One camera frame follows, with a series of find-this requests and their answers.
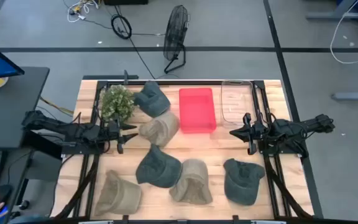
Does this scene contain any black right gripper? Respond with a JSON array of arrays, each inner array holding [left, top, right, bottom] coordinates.
[[229, 112, 270, 156]]

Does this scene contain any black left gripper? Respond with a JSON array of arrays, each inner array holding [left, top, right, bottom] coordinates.
[[99, 113, 139, 155]]

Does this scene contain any clear plastic bin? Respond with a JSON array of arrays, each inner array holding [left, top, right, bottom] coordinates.
[[221, 80, 256, 127]]

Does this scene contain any tan cap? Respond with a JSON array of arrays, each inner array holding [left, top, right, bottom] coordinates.
[[138, 111, 180, 148], [93, 169, 143, 217], [168, 158, 214, 206]]

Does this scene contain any dark grey cap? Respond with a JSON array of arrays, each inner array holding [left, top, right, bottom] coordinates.
[[132, 80, 172, 118], [135, 143, 183, 189], [223, 157, 266, 207]]

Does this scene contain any red plastic bin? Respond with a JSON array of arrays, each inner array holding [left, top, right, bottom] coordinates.
[[178, 87, 218, 134]]

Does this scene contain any green artificial plant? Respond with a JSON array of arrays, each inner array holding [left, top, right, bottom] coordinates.
[[99, 84, 136, 124]]

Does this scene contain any black floor fan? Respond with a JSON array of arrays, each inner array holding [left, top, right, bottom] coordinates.
[[162, 4, 191, 75]]

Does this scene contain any grey table foot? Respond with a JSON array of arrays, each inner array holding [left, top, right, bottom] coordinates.
[[331, 91, 358, 101]]

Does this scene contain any black desk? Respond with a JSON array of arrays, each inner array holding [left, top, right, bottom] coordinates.
[[0, 66, 50, 224]]

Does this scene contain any black computer mouse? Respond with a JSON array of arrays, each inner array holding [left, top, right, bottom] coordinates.
[[0, 184, 13, 215]]

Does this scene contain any grey table leg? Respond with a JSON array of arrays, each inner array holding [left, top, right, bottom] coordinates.
[[305, 0, 358, 21]]

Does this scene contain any black cable sleeve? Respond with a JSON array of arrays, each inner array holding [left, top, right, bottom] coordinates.
[[263, 154, 312, 218], [53, 154, 101, 219]]

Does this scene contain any black aluminium table frame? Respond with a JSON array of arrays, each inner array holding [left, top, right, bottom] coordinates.
[[51, 74, 324, 224]]

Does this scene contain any yellow cable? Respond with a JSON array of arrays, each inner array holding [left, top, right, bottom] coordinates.
[[39, 96, 75, 116]]

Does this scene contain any coiled black cable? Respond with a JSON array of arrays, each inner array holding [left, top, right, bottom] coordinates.
[[110, 4, 157, 80]]

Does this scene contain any long white cable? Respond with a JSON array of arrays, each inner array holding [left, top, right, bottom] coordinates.
[[329, 0, 358, 65]]

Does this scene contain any white cable bundle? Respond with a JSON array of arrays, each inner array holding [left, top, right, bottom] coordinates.
[[63, 0, 101, 24]]

